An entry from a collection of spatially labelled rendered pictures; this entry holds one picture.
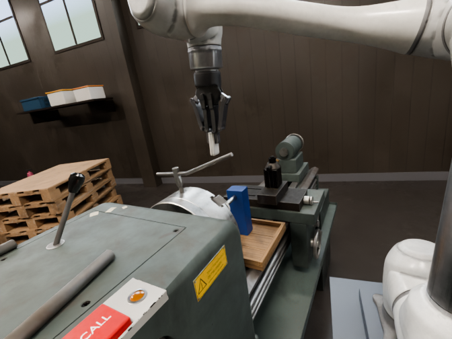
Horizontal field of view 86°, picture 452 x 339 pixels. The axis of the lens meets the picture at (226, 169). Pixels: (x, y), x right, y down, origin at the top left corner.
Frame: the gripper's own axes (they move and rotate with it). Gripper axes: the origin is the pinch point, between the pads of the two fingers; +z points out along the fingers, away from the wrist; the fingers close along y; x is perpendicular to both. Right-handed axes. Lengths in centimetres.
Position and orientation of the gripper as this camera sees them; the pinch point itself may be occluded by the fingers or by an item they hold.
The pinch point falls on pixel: (214, 143)
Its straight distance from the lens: 74.0
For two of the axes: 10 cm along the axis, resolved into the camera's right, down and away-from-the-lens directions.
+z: 0.8, 9.4, 3.3
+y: -8.7, -1.0, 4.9
